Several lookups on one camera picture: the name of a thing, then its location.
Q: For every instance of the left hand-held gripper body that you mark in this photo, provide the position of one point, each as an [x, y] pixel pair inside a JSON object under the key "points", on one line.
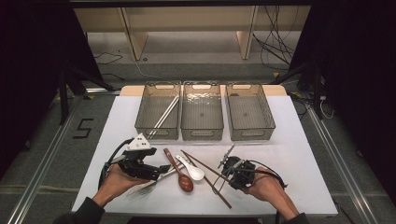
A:
{"points": [[137, 169]]}

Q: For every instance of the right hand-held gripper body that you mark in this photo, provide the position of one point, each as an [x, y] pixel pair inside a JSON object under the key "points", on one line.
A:
{"points": [[243, 172]]}

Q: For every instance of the steel fork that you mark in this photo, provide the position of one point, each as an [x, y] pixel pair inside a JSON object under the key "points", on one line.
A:
{"points": [[169, 172]]}

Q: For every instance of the brown wooden chopstick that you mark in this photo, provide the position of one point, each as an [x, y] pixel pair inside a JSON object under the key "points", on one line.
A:
{"points": [[202, 163], [218, 193]]}

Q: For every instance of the brown wooden spoon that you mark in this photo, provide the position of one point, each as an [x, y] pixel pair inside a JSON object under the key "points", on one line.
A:
{"points": [[186, 184]]}

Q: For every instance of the white plastic spoon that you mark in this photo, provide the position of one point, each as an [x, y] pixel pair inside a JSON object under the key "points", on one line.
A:
{"points": [[196, 173]]}

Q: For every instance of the white chopstick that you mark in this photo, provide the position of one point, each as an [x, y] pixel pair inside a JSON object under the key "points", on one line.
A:
{"points": [[165, 118], [162, 116]]}

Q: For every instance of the smoky transparent plastic bin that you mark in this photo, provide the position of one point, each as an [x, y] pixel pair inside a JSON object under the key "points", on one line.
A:
{"points": [[249, 115], [146, 105], [202, 115]]}

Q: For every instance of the person's left hand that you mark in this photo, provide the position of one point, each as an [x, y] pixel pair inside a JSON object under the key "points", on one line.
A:
{"points": [[121, 182]]}

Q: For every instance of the person's right hand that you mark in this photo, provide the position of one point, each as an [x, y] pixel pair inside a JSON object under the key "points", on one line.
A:
{"points": [[267, 186]]}

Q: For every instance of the yellow floor tape piece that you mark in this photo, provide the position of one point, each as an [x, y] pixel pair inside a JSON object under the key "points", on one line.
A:
{"points": [[89, 97], [275, 75]]}

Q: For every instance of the black metal stand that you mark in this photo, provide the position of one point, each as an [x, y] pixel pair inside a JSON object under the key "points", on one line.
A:
{"points": [[63, 99], [317, 93]]}

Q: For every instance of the light wooden shelf unit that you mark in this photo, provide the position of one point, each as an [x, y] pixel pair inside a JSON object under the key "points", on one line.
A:
{"points": [[137, 40]]}

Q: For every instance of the black curtain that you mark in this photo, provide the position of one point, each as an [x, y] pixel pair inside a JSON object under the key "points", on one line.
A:
{"points": [[28, 77], [358, 77]]}

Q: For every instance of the aluminium floor rail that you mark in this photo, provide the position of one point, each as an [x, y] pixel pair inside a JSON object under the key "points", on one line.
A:
{"points": [[342, 168], [40, 177]]}

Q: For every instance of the black frame bar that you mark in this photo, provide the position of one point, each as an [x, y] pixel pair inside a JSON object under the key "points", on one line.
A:
{"points": [[186, 3]]}

